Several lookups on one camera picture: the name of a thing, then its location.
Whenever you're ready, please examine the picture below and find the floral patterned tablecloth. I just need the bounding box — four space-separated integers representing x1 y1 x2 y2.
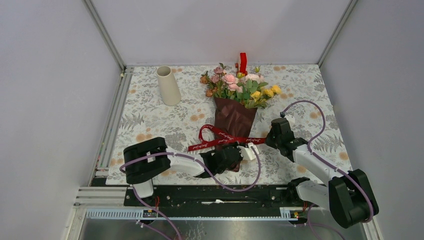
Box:
105 64 351 185

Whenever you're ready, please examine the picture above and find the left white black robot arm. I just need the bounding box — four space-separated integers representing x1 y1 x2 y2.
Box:
119 137 246 206

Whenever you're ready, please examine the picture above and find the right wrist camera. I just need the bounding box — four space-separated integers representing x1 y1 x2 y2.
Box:
284 114 296 127

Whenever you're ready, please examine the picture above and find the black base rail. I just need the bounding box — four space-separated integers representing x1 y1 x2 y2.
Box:
123 185 311 221

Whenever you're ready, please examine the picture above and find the red yellow toy block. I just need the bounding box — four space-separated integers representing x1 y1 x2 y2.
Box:
235 52 248 76

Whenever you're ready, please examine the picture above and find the red printed ribbon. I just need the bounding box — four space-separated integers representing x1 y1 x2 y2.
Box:
187 124 266 152

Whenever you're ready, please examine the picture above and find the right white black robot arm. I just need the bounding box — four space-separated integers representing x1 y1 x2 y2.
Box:
265 117 380 229

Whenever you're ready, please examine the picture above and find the beige ceramic vase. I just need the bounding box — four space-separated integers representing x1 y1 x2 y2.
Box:
156 66 182 106

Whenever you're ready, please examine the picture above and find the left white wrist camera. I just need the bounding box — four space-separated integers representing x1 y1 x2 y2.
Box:
237 142 259 161

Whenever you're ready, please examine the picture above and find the brown flower bouquet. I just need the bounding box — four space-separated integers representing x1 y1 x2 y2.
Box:
200 63 281 141

